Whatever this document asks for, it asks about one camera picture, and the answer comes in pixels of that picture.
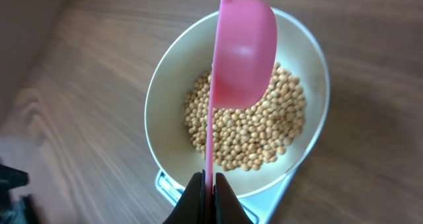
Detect soybeans in bowl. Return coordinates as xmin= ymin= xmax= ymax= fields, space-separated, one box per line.
xmin=183 ymin=61 xmax=307 ymax=172

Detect pink measuring scoop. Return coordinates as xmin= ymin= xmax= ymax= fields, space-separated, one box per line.
xmin=205 ymin=0 xmax=277 ymax=194

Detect white bowl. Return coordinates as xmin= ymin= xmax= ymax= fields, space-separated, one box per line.
xmin=144 ymin=9 xmax=330 ymax=198

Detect white digital kitchen scale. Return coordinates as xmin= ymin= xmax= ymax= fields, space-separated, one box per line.
xmin=155 ymin=170 xmax=295 ymax=224

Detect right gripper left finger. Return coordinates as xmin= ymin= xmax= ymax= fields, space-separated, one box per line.
xmin=163 ymin=170 xmax=206 ymax=224

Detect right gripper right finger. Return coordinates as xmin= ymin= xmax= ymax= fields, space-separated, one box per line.
xmin=213 ymin=172 xmax=252 ymax=224

